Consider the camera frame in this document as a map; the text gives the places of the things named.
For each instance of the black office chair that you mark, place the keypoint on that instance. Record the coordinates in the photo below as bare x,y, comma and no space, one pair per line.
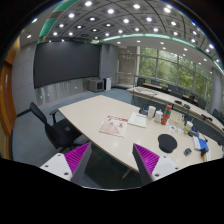
62,134

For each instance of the green lidded cup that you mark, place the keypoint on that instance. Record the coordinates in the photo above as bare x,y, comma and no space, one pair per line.
188,127

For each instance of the grey cabinet box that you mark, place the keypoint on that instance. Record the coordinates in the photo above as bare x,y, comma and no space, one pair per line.
96,85

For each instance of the long rear conference table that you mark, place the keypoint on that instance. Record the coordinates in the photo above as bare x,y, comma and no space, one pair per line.
178,104

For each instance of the red and white booklet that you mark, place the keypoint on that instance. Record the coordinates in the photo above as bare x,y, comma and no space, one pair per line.
114,126

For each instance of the white paper document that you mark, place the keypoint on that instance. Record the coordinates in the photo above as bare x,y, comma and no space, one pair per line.
137,120

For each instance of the blue and white book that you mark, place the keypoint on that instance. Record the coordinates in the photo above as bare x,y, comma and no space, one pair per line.
200,144

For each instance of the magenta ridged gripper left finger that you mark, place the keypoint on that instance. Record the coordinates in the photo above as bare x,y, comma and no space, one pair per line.
70,166

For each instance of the white paper cup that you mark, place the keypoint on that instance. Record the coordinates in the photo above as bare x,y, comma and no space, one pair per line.
151,111

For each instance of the black round mouse pad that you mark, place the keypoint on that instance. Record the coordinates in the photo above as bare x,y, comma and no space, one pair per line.
167,143

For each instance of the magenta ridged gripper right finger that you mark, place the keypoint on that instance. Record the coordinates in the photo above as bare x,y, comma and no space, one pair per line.
151,166

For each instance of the large dark projection screen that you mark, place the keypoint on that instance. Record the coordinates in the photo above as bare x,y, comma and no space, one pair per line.
56,62

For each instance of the white jar container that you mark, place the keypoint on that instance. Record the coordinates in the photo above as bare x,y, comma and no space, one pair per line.
158,116

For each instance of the wooden door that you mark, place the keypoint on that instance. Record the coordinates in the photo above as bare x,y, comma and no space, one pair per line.
7,111

